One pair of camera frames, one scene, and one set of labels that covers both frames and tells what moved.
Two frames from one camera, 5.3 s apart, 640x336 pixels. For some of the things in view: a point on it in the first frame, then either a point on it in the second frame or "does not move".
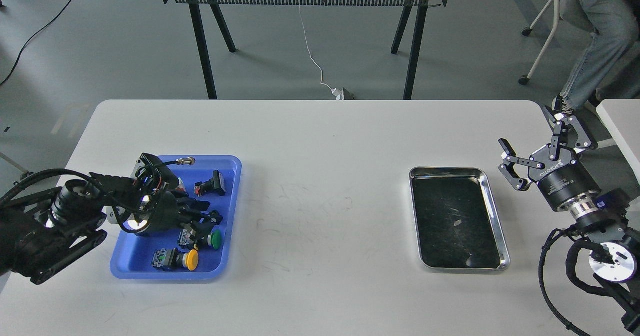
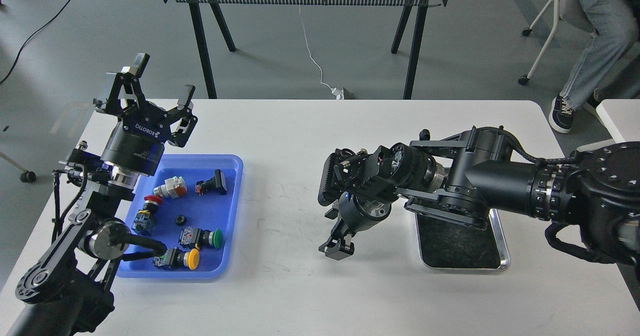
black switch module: [216, 184] does not move
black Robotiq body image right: [563, 182] to [356, 211]
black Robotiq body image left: [161, 197] to [137, 138]
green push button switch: [214, 240] does not move
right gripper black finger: [562, 124] to [342, 248]
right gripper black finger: [510, 158] to [322, 247]
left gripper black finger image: [200, 224] to [183, 121]
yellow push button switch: [171, 259] does not move
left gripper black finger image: [185, 204] to [135, 71]
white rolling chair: [569, 8] does not move
